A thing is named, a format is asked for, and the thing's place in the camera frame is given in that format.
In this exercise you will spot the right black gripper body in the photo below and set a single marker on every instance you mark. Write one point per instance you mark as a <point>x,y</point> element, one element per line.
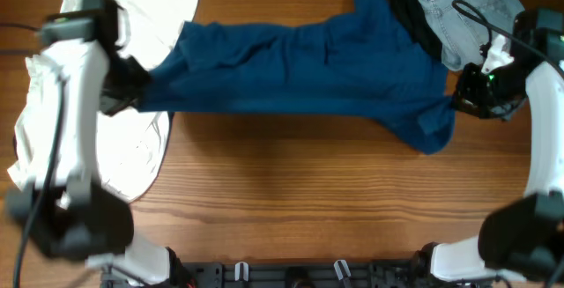
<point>496,92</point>

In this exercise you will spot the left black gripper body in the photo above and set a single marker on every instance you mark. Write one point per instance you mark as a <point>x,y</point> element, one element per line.
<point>124,84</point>

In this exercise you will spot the dark blue t-shirt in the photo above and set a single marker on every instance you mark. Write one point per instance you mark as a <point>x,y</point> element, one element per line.
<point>360,63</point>

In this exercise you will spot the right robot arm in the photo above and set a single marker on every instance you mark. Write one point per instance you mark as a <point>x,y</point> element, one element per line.
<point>522,241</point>

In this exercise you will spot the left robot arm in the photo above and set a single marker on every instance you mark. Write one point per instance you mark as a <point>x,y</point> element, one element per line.
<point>63,208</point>

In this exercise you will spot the white t-shirt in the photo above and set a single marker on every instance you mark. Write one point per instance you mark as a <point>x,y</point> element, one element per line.
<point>130,145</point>

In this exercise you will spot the light blue denim jeans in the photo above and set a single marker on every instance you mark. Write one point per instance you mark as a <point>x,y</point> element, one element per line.
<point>460,36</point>

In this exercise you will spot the black folded garment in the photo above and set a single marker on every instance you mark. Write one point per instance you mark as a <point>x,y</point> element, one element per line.
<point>411,15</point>

